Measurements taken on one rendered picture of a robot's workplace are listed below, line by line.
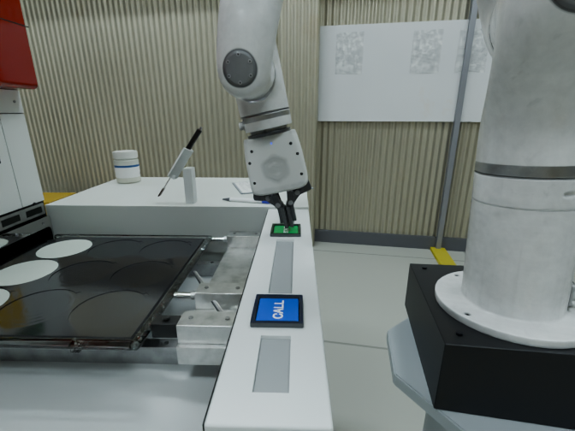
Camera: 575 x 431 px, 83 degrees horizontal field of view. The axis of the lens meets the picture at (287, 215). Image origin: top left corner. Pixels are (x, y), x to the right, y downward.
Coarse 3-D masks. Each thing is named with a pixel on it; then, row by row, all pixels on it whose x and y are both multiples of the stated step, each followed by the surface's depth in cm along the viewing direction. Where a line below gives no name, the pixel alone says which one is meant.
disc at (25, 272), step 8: (16, 264) 62; (24, 264) 62; (32, 264) 62; (40, 264) 62; (48, 264) 62; (56, 264) 62; (0, 272) 59; (8, 272) 59; (16, 272) 59; (24, 272) 59; (32, 272) 59; (40, 272) 59; (48, 272) 59; (0, 280) 56; (8, 280) 56; (16, 280) 56; (24, 280) 56
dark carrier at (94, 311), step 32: (32, 256) 65; (96, 256) 65; (128, 256) 65; (160, 256) 65; (192, 256) 66; (0, 288) 53; (32, 288) 53; (64, 288) 53; (96, 288) 53; (128, 288) 53; (160, 288) 53; (0, 320) 45; (32, 320) 45; (64, 320) 45; (96, 320) 45; (128, 320) 45
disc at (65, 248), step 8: (72, 240) 73; (80, 240) 73; (88, 240) 73; (48, 248) 69; (56, 248) 69; (64, 248) 69; (72, 248) 69; (80, 248) 69; (40, 256) 65; (48, 256) 65; (56, 256) 65; (64, 256) 65
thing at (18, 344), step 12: (0, 336) 42; (12, 348) 41; (24, 348) 41; (36, 348) 41; (48, 348) 41; (60, 348) 41; (72, 348) 40; (84, 348) 40; (96, 348) 40; (108, 348) 40; (120, 348) 40; (132, 348) 40
